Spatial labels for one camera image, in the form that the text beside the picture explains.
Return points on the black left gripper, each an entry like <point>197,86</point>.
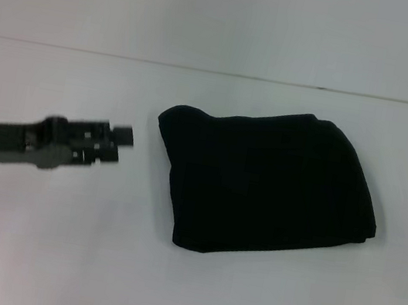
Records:
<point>26,138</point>

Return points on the black t-shirt with white print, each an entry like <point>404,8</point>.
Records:
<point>261,185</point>

